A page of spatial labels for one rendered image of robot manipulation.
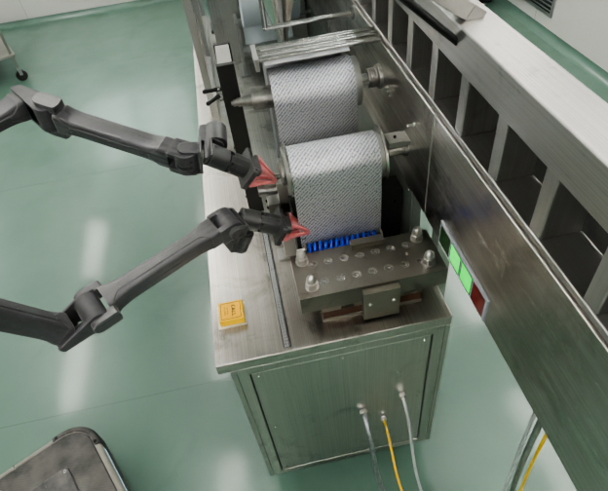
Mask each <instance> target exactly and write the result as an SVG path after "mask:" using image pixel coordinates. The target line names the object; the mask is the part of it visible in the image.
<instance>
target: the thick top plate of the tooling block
mask: <svg viewBox="0 0 608 491"><path fill-rule="evenodd" d="M422 232H423V241H422V242H421V243H418V244H416V243H413V242H412V241H411V240H410V236H411V233H412V232H409V233H404V234H399V235H395V236H391V237H386V238H384V243H383V244H381V245H373V246H368V247H363V248H358V249H353V250H351V248H350V245H343V246H339V247H334V248H329V249H325V250H320V251H315V252H310V253H306V255H307V257H308V260H309V263H308V265H306V266H305V267H298V266H297V265H296V264H295V257H296V255H295V256H290V263H291V269H292V274H293V277H294V282H295V286H296V290H297V295H298V299H299V303H300V307H301V312H302V314H305V313H310V312H315V311H318V310H323V309H328V308H333V307H337V306H342V305H347V304H351V303H356V302H361V301H362V296H361V290H362V289H366V288H371V287H375V286H380V285H384V284H389V283H399V285H400V293H402V292H407V291H410V290H415V289H420V288H425V287H429V286H434V285H439V284H443V283H446V276H447V270H448V269H447V267H446V265H445V263H444V261H443V259H442V258H441V256H440V254H439V252H438V250H437V247H436V246H435V244H434V242H433V240H432V238H431V236H430V234H429V233H428V231H427V229H424V230H422ZM428 249H431V250H432V251H433V252H434V253H435V257H436V265H435V266H434V267H431V268H428V267H425V266H424V265H423V264H422V259H423V257H424V254H425V252H426V251H427V250H428ZM308 275H314V276H315V277H316V279H317V280H318V283H319V289H318V290H317V291H315V292H309V291H307V290H306V288H305V285H306V284H305V282H306V278H307V276H308Z"/></svg>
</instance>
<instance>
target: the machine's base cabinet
mask: <svg viewBox="0 0 608 491"><path fill-rule="evenodd" d="M450 325H451V324H447V325H443V326H438V327H434V328H429V329H424V330H420V331H415V332H411V333H406V334H403V335H398V336H393V337H389V338H384V339H380V340H375V341H370V342H366V343H361V344H358V345H353V346H349V347H344V348H339V349H335V350H330V351H326V352H321V353H316V354H312V355H308V356H304V357H299V358H295V359H286V360H282V361H277V362H273V363H268V364H263V365H259V366H255V367H251V368H246V369H242V370H237V371H232V372H230V374H231V377H232V379H233V382H234V384H235V387H236V390H237V392H238V395H239V397H240V400H241V402H242V405H243V407H244V410H245V412H246V415H247V418H248V421H249V423H250V426H251V428H252V431H253V433H254V436H255V438H256V441H257V444H258V446H259V449H260V451H261V454H262V456H263V459H264V461H265V464H266V466H267V469H268V472H269V474H270V475H275V474H279V473H284V472H291V471H296V470H300V469H304V468H308V467H312V466H316V465H320V464H325V463H329V462H333V461H338V460H342V459H346V458H351V457H355V456H359V455H362V454H367V453H370V450H369V445H368V440H367V436H366V431H365V427H364V423H363V419H362V416H361V415H360V410H362V409H367V411H368V415H367V418H368V422H369V426H370V429H371V434H372V439H373V443H374V449H375V451H380V450H384V449H388V448H390V446H389V441H388V438H387V434H386V430H385V426H384V422H382V421H381V417H382V416H386V417H387V422H386V423H387V427H388V431H389V435H390V439H391V443H392V447H397V446H401V445H405V444H409V443H410V441H409V433H408V427H407V421H406V416H405V412H404V407H403V403H402V400H401V399H400V398H399V393H401V392H405V394H406V398H405V401H406V405H407V409H408V414H409V419H410V424H411V430H412V437H413V442H417V441H422V440H425V439H426V440H427V439H430V434H431V429H432V424H433V419H434V414H435V409H436V403H437V394H438V388H439V383H440V378H441V372H442V368H443V363H444V357H445V352H446V347H447V341H448V336H449V331H450Z"/></svg>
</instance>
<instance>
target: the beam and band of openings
mask: <svg viewBox="0 0 608 491"><path fill-rule="evenodd" d="M414 1H415V2H416V3H417V4H419V5H420V6H421V7H422V8H423V9H425V10H426V11H427V12H428V13H430V14H431V15H432V16H433V17H434V18H436V19H437V20H438V21H439V22H441V23H442V24H443V25H444V26H446V27H447V28H448V29H449V30H450V31H452V32H453V33H454V34H455V35H456V36H457V38H458V43H457V46H455V45H453V44H452V43H451V42H450V41H448V40H447V39H446V38H445V37H443V36H442V35H441V34H440V33H438V32H437V31H436V30H435V29H433V28H432V27H431V26H430V25H428V24H427V23H426V22H425V21H423V20H422V19H421V18H420V17H418V16H417V15H416V14H415V13H413V12H412V11H411V10H410V9H408V8H407V7H406V6H405V5H403V4H402V3H401V2H400V1H399V0H354V2H355V3H356V4H357V6H358V7H359V8H360V10H361V11H362V13H363V14H364V15H365V17H366V18H367V19H368V21H369V22H370V24H371V25H372V26H374V29H375V30H377V31H378V34H379V36H380V35H381V37H382V40H383V41H384V42H385V44H386V45H387V46H388V48H389V49H390V50H391V52H392V53H393V55H394V56H395V57H396V59H397V60H398V61H399V63H400V64H401V66H402V67H403V68H404V70H405V71H406V72H407V74H408V75H409V76H410V78H411V79H412V80H413V82H414V83H415V85H416V86H417V87H418V89H419V90H420V91H421V93H422V94H423V95H424V97H425V98H426V99H427V101H428V102H429V103H430V104H431V105H432V107H433V108H434V109H435V111H436V113H437V114H438V116H439V117H440V119H441V120H442V121H443V123H444V124H445V125H446V126H447V127H448V128H449V130H450V131H451V132H452V134H453V135H454V136H455V138H456V139H457V140H458V142H459V143H460V145H461V146H462V147H463V149H464V150H465V151H466V153H467V154H468V155H469V157H470V158H471V159H472V161H473V162H474V163H475V165H476V166H477V168H478V169H479V170H480V172H481V173H482V175H483V176H484V177H485V179H486V180H487V181H488V183H489V184H490V185H491V187H492V188H493V189H494V191H495V192H496V193H497V195H498V196H499V197H500V199H501V200H502V201H503V203H504V204H505V206H506V207H507V208H508V210H509V211H510V212H511V214H512V215H513V217H514V218H515V219H516V221H517V222H518V223H519V225H520V226H521V227H522V229H523V230H524V231H525V233H526V234H527V235H528V237H529V238H530V240H531V241H532V242H533V244H534V245H535V246H536V248H537V249H538V250H539V251H540V252H541V253H542V255H543V256H544V257H545V259H546V260H547V261H548V263H549V264H550V265H551V267H552V269H553V270H554V271H555V273H556V274H557V275H558V277H559V278H560V279H561V281H562V282H563V283H564V285H565V286H566V287H567V289H568V290H569V291H570V293H571V294H572V295H573V297H574V298H575V300H576V301H577V302H578V304H579V305H580V306H581V308H582V309H583V310H584V312H585V313H586V314H587V316H588V317H589V319H590V320H591V321H592V323H593V324H594V325H595V327H596V328H597V330H598V331H599V332H600V334H601V335H602V336H603V338H604V339H605V340H606V342H607V343H608V103H607V102H606V101H604V100H603V99H602V98H601V97H599V96H598V95H597V94H595V93H594V92H593V91H591V90H590V89H589V88H588V87H586V86H585V85H584V84H583V83H581V82H580V81H579V80H578V79H576V78H575V77H574V76H573V75H571V74H570V73H569V72H568V71H566V70H565V69H564V68H563V67H561V66H560V65H559V64H558V63H556V62H555V61H554V60H553V59H551V58H550V57H549V56H547V55H546V54H545V53H544V52H542V51H541V50H540V49H538V48H537V47H536V46H535V45H533V44H532V43H531V42H530V41H528V40H527V39H526V38H525V37H523V36H522V35H521V34H520V33H518V32H517V31H516V30H515V29H513V28H512V27H511V26H510V25H508V24H507V23H506V22H505V21H503V20H502V19H501V18H499V17H498V16H497V15H496V14H494V13H493V12H492V11H491V10H489V9H488V8H487V7H485V6H484V5H483V4H482V3H480V2H479V1H478V0H474V1H476V2H477V4H478V5H479V6H481V7H482V8H483V9H484V10H486V11H487V13H486V14H485V16H484V17H483V18H480V19H470V20H465V19H462V18H460V17H459V16H457V15H455V14H453V13H452V12H450V11H448V10H446V9H445V8H443V7H441V5H439V4H437V3H435V2H434V1H432V0H414Z"/></svg>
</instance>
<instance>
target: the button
mask: <svg viewBox="0 0 608 491"><path fill-rule="evenodd" d="M218 313H219V323H220V325H221V327H223V326H228V325H233V324H237V323H242V322H245V313H244V305H243V301H242V299H240V300H235V301H230V302H225V303H221V304H218Z"/></svg>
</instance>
